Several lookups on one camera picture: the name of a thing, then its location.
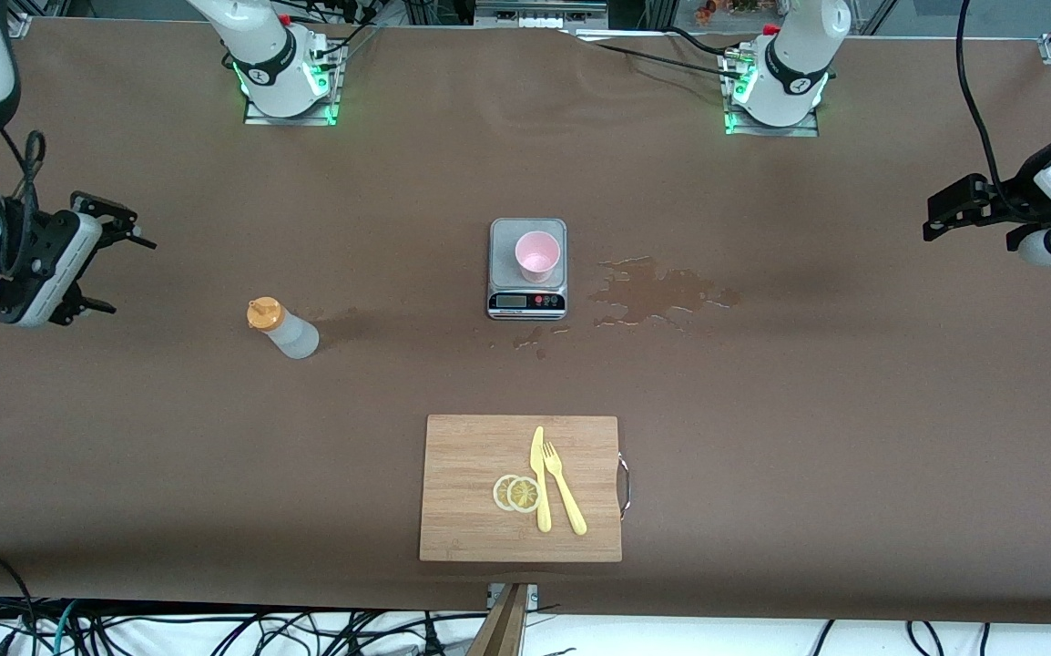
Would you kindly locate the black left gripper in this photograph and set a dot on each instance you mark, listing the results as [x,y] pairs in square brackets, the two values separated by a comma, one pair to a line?
[1002,202]

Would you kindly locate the pink plastic cup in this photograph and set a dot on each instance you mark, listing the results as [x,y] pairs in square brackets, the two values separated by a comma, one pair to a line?
[537,255]

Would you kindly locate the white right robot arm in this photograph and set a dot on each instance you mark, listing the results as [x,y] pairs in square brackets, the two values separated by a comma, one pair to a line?
[266,55]

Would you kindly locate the silver digital kitchen scale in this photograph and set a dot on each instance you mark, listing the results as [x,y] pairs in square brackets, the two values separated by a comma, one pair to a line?
[503,239]

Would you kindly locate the clear orange-capped sauce bottle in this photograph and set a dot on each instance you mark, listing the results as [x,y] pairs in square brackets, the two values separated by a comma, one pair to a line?
[293,337]

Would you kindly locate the large brown liquid spill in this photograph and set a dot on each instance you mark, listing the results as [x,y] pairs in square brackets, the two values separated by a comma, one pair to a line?
[653,293]

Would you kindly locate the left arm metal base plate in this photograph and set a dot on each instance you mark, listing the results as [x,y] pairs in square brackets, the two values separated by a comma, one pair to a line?
[808,129]

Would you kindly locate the lemon slice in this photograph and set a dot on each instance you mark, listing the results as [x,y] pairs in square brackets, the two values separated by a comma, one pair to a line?
[524,494]
[499,492]

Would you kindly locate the orange toy food pile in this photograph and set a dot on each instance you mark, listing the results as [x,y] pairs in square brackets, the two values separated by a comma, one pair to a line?
[726,9]

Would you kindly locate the bamboo cutting board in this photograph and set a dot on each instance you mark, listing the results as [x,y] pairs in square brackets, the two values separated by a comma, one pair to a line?
[462,474]

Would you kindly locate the grey power strip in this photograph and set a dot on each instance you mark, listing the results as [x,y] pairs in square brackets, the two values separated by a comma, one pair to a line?
[539,11]

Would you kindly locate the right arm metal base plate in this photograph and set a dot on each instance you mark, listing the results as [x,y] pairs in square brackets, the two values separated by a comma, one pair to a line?
[330,100]

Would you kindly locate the wooden post with bracket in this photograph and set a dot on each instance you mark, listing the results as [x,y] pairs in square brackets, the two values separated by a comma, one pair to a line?
[503,629]

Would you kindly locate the small brown liquid spill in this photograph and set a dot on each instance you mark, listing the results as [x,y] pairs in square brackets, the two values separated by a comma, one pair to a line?
[530,337]

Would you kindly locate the yellow plastic knife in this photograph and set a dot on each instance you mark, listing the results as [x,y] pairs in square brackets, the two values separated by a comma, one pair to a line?
[541,510]

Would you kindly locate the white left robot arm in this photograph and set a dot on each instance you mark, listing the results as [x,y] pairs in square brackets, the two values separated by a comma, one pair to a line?
[794,55]

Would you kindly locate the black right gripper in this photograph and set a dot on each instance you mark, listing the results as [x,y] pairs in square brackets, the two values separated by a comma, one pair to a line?
[41,244]

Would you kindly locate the yellow plastic fork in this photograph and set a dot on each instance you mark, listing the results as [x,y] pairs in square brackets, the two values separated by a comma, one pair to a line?
[571,510]

